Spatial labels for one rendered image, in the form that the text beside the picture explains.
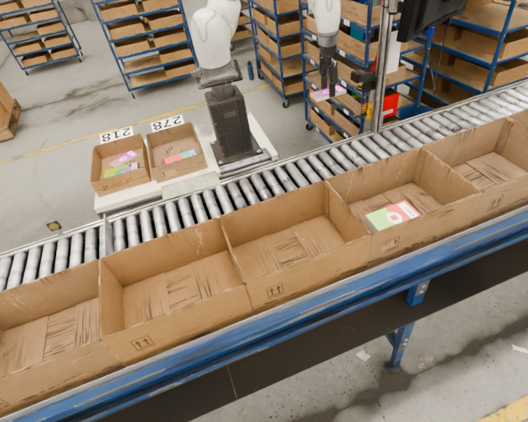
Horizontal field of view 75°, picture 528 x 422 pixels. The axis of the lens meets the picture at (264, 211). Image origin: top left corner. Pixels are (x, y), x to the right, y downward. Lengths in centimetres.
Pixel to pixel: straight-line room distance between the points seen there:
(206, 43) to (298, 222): 89
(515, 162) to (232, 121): 125
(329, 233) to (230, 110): 87
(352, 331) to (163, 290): 68
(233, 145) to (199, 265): 85
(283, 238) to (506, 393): 131
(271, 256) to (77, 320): 66
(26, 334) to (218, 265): 64
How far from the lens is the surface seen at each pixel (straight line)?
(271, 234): 127
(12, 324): 142
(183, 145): 215
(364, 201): 138
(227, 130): 184
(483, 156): 169
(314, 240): 122
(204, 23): 169
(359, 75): 187
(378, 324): 137
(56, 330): 133
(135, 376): 108
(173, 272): 126
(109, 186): 196
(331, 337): 133
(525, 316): 233
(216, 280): 117
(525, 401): 211
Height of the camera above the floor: 181
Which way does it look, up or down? 43 degrees down
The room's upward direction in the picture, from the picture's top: 11 degrees counter-clockwise
